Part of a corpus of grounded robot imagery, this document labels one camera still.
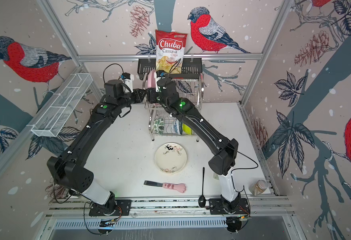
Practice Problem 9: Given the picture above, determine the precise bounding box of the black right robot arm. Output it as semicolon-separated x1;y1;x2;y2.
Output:
145;78;241;213

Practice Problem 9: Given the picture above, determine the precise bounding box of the black spoon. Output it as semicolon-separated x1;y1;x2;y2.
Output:
198;167;206;208

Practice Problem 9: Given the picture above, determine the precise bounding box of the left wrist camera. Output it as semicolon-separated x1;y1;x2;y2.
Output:
121;73;134;92

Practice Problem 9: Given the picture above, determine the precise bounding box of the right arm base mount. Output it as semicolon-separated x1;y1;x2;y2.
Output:
208;198;250;215

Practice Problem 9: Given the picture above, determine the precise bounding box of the blue white floral bowl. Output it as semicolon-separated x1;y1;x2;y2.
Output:
172;120;183;135

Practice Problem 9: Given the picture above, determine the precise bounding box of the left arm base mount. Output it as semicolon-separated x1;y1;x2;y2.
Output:
89;199;132;217

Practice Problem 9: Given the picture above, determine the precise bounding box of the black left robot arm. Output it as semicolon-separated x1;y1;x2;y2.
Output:
47;80;146;206

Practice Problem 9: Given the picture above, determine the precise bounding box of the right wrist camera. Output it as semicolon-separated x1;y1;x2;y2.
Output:
154;70;166;92

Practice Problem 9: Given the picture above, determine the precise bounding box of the white floral plate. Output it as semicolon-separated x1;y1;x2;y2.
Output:
154;143;187;174

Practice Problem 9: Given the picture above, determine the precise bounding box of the silver two-tier dish rack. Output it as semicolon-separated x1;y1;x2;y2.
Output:
142;70;205;143

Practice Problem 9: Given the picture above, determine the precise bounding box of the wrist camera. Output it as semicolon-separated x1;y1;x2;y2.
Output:
154;70;166;92
121;73;134;92

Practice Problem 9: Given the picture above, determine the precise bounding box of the black wall basket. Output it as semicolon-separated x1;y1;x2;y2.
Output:
137;58;202;80

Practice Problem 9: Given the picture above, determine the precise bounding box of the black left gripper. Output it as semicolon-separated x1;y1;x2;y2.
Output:
117;88;146;110

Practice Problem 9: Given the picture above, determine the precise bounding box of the amber glass jar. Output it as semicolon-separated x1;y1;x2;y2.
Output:
249;180;268;196

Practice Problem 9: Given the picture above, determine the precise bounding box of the green leaf pattern bowl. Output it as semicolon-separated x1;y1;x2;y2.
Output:
153;117;164;135

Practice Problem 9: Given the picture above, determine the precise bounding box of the white wire mesh shelf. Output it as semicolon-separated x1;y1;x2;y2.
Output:
31;73;93;137

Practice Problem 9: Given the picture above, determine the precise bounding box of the pink plate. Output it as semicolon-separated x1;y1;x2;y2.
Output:
146;69;156;89

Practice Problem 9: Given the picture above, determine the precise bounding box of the lime green bowl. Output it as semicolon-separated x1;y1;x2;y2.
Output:
182;124;193;136

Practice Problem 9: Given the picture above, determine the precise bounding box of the pink cat paw spatula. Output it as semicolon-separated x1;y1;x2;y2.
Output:
144;181;186;193

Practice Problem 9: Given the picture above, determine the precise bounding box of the red cassava chips bag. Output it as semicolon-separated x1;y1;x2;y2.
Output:
155;30;187;74

